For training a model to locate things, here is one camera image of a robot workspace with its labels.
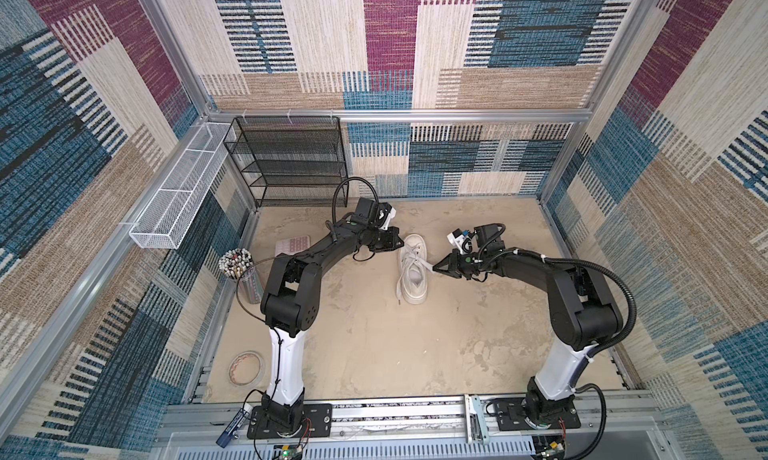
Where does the black mesh shelf rack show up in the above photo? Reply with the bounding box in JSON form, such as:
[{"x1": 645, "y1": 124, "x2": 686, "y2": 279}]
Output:
[{"x1": 224, "y1": 116, "x2": 348, "y2": 207}]

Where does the white sneaker shoe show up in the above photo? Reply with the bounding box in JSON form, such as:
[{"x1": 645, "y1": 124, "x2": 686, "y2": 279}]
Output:
[{"x1": 397, "y1": 233, "x2": 431, "y2": 306}]

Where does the clear cup of pencils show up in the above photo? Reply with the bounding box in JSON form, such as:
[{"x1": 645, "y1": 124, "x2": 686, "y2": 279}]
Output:
[{"x1": 218, "y1": 248, "x2": 263, "y2": 305}]

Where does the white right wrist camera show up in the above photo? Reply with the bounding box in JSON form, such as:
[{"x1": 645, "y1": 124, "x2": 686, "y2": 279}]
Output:
[{"x1": 447, "y1": 229, "x2": 475, "y2": 255}]

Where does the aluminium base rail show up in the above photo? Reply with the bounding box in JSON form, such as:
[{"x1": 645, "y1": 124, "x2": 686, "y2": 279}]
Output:
[{"x1": 150, "y1": 390, "x2": 684, "y2": 459}]

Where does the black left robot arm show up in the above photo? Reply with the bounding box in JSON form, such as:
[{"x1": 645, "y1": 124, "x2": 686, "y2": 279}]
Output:
[{"x1": 261, "y1": 198, "x2": 404, "y2": 434}]

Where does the clear tape roll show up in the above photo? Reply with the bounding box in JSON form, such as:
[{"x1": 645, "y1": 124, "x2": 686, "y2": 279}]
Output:
[{"x1": 228, "y1": 350, "x2": 266, "y2": 387}]

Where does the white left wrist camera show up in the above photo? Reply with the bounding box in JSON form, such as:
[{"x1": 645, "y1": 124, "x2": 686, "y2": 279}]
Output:
[{"x1": 378, "y1": 203, "x2": 396, "y2": 230}]

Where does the white shoelace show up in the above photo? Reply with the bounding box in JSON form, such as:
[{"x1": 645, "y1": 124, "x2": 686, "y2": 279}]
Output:
[{"x1": 394, "y1": 243, "x2": 436, "y2": 303}]

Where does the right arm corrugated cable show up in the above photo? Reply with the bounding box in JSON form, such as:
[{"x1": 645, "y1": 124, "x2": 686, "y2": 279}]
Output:
[{"x1": 467, "y1": 223, "x2": 638, "y2": 460}]

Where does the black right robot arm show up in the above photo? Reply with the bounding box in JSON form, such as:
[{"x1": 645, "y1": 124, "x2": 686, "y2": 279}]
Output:
[{"x1": 433, "y1": 223, "x2": 629, "y2": 429}]

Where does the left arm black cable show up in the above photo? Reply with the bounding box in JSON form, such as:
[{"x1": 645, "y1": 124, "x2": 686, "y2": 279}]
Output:
[{"x1": 233, "y1": 176, "x2": 406, "y2": 460}]

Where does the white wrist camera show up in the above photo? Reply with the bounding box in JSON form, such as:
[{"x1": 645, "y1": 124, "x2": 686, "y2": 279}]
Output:
[
  {"x1": 378, "y1": 203, "x2": 396, "y2": 230},
  {"x1": 447, "y1": 229, "x2": 475, "y2": 255}
]

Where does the white wire mesh tray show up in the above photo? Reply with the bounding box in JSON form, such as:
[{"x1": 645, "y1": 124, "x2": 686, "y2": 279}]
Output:
[{"x1": 129, "y1": 123, "x2": 229, "y2": 250}]

